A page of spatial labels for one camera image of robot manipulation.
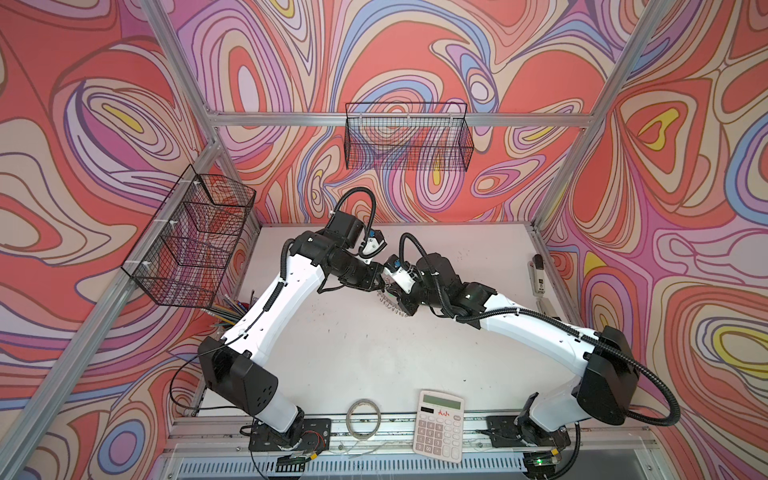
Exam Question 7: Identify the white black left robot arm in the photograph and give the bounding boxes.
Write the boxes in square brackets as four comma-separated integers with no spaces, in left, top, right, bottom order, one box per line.
[195,187,386,443]

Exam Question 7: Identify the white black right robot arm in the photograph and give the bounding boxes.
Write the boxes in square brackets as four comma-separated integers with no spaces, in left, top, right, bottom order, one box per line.
[383,232,681,432]

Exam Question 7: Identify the white black remote control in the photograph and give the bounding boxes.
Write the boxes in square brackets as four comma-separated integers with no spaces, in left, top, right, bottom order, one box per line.
[529,254,546,297]

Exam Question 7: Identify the white desk calculator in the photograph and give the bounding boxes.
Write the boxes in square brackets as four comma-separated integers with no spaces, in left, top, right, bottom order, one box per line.
[412,390,465,464]

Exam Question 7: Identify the red pencil cup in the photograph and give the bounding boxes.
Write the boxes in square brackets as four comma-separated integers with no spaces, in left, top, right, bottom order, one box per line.
[202,293,250,328]

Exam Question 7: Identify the clear tape roll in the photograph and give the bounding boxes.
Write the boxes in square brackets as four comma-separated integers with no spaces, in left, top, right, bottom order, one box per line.
[345,398,382,441]

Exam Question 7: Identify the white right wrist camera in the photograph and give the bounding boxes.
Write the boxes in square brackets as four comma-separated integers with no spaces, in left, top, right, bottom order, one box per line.
[382,254,419,295]

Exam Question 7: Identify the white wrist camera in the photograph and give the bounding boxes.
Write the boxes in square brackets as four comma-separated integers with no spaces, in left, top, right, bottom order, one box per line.
[382,254,419,295]
[358,229,387,258]

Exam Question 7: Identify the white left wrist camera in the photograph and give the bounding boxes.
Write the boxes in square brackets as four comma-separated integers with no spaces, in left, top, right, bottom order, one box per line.
[358,229,387,258]

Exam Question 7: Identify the black wire basket back wall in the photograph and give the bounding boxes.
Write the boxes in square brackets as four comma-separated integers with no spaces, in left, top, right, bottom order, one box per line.
[343,101,475,172]

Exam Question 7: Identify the black wire basket wall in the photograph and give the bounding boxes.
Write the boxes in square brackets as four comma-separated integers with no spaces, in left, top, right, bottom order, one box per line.
[121,166,256,308]
[343,101,475,172]

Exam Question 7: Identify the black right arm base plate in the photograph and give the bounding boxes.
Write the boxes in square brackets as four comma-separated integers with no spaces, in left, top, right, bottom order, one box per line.
[480,393,571,449]

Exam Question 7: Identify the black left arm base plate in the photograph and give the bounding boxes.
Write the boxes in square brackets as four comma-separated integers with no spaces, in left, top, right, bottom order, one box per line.
[248,417,332,453]

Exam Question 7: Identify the black wire basket left wall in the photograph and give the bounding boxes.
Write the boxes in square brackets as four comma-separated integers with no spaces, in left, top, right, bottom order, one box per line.
[121,166,256,308]

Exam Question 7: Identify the aluminium front rail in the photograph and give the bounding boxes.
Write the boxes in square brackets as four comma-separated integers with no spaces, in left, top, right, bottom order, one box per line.
[151,411,674,479]

